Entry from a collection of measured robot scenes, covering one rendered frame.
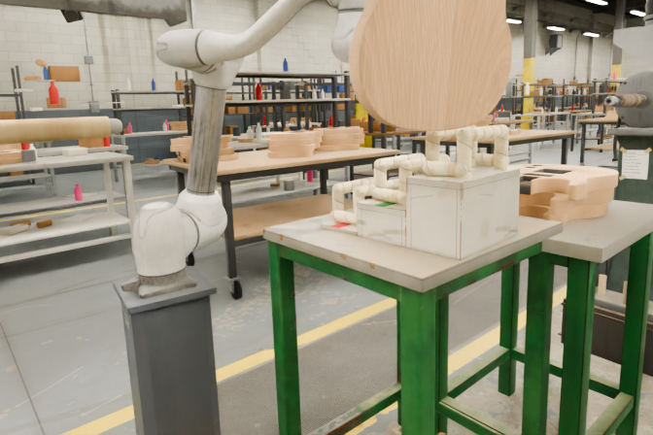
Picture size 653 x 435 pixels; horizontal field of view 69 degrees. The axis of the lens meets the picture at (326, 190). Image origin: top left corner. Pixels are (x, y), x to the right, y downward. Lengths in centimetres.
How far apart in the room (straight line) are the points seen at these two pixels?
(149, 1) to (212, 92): 100
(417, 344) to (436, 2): 67
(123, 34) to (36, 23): 176
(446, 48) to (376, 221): 46
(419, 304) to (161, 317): 89
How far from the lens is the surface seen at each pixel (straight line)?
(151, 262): 161
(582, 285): 145
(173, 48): 151
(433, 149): 111
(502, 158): 122
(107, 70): 1230
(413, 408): 112
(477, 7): 102
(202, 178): 170
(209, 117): 166
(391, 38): 90
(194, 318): 165
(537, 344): 156
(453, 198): 105
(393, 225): 117
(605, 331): 276
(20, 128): 76
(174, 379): 171
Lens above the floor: 127
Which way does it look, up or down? 10 degrees down
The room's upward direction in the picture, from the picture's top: 2 degrees counter-clockwise
